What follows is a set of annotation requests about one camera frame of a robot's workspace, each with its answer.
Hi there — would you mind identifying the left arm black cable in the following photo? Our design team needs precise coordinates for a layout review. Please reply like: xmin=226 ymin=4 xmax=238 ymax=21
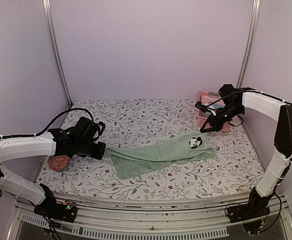
xmin=0 ymin=107 xmax=95 ymax=141

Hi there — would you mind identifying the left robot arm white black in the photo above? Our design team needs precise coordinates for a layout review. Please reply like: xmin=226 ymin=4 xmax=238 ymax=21
xmin=0 ymin=117 xmax=106 ymax=217

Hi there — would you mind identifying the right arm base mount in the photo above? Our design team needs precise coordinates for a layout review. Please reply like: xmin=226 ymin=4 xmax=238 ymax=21
xmin=225 ymin=199 xmax=270 ymax=223

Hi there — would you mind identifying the green towel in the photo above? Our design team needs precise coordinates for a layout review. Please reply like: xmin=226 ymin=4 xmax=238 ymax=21
xmin=104 ymin=130 xmax=217 ymax=180

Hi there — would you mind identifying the right aluminium frame post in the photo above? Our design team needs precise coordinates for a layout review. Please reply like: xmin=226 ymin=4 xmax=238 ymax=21
xmin=236 ymin=0 xmax=260 ymax=88

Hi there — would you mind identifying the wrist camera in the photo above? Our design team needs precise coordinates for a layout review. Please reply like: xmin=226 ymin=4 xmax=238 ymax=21
xmin=195 ymin=101 xmax=216 ymax=117
xmin=96 ymin=121 xmax=106 ymax=138

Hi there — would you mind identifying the aluminium frame post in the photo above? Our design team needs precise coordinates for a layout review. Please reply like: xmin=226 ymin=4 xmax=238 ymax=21
xmin=42 ymin=0 xmax=73 ymax=107
xmin=236 ymin=0 xmax=260 ymax=88

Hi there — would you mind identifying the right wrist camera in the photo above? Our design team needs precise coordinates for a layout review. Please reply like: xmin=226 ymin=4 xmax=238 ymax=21
xmin=195 ymin=101 xmax=216 ymax=117

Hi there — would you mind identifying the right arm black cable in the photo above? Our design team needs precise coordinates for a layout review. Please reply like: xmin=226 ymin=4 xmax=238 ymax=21
xmin=205 ymin=89 xmax=292 ymax=111

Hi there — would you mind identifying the pink plastic basket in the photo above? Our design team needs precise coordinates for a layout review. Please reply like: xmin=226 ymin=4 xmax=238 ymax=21
xmin=197 ymin=91 xmax=232 ymax=133

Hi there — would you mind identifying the left aluminium frame post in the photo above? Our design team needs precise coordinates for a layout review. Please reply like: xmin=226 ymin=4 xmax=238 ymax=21
xmin=42 ymin=0 xmax=73 ymax=107

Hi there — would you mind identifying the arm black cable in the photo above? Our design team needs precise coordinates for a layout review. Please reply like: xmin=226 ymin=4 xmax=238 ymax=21
xmin=205 ymin=89 xmax=292 ymax=111
xmin=0 ymin=107 xmax=95 ymax=141

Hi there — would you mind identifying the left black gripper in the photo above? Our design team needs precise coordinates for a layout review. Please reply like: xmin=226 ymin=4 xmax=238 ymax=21
xmin=75 ymin=140 xmax=106 ymax=160

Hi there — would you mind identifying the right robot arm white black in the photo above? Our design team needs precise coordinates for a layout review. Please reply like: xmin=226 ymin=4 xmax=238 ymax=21
xmin=195 ymin=84 xmax=292 ymax=218

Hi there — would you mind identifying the front aluminium rail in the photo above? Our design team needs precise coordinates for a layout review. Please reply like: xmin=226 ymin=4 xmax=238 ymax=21
xmin=8 ymin=193 xmax=292 ymax=240

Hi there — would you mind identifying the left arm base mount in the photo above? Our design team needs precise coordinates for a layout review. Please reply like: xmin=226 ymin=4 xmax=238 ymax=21
xmin=34 ymin=198 xmax=78 ymax=223

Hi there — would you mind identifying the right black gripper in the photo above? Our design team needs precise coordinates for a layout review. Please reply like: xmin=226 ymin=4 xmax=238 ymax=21
xmin=201 ymin=103 xmax=243 ymax=133

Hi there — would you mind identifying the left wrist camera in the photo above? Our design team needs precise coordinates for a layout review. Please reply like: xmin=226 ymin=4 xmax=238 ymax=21
xmin=96 ymin=121 xmax=106 ymax=138

